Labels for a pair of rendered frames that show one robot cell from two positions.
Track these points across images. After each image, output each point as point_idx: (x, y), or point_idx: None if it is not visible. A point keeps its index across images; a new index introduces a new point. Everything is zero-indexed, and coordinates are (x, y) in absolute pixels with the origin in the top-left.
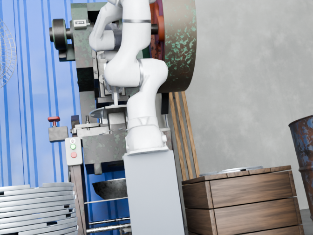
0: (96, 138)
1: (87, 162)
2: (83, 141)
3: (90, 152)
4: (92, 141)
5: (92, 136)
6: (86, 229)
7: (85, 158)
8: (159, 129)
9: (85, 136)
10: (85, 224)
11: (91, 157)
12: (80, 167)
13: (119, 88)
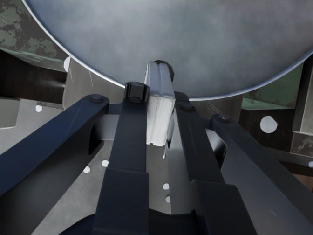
0: (57, 60)
1: (39, 66)
2: (3, 50)
3: (41, 63)
4: (42, 58)
5: (39, 55)
6: (63, 87)
7: (29, 62)
8: (299, 132)
9: (4, 47)
10: (57, 103)
11: (51, 67)
12: (21, 73)
13: (215, 131)
